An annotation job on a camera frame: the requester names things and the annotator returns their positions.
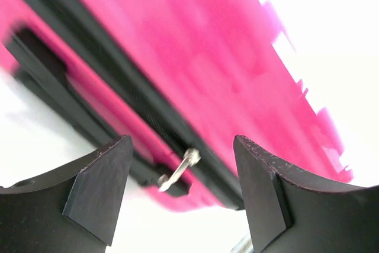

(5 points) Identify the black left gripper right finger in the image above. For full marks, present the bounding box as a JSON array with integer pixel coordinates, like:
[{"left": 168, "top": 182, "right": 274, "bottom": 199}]
[{"left": 233, "top": 135, "right": 378, "bottom": 252}]

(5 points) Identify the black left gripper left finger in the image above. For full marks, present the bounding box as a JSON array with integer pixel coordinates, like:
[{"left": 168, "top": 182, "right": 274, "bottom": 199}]
[{"left": 1, "top": 136, "right": 133, "bottom": 252}]

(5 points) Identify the pink and teal suitcase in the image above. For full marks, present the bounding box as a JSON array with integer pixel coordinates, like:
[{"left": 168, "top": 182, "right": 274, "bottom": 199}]
[{"left": 1, "top": 0, "right": 353, "bottom": 212}]

